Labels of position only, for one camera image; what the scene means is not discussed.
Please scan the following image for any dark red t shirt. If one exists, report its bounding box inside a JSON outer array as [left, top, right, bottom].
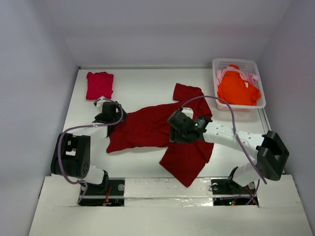
[[106, 84, 214, 187]]

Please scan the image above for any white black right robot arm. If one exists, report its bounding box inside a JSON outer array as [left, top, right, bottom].
[[167, 109, 289, 193]]

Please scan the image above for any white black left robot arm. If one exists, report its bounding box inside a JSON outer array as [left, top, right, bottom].
[[51, 99, 127, 194]]

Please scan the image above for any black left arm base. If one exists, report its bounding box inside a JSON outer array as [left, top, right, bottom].
[[79, 178, 125, 207]]

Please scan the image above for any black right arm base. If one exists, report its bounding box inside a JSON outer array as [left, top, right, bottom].
[[208, 167, 259, 206]]

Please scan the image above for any folded bright red t shirt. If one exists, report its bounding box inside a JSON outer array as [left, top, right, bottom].
[[86, 72, 114, 100]]

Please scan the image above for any orange t shirt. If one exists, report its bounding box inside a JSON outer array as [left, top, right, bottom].
[[217, 71, 261, 106]]

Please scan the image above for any white plastic laundry basket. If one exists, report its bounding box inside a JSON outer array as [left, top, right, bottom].
[[212, 58, 266, 111]]

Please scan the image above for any pink t shirt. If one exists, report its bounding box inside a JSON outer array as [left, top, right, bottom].
[[216, 64, 258, 86]]

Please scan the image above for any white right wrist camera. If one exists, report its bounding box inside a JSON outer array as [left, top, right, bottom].
[[182, 107, 193, 117]]

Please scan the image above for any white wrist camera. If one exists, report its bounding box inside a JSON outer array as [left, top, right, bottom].
[[94, 96, 107, 108], [182, 107, 193, 117]]

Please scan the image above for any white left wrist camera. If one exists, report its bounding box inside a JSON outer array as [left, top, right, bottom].
[[94, 96, 107, 108]]

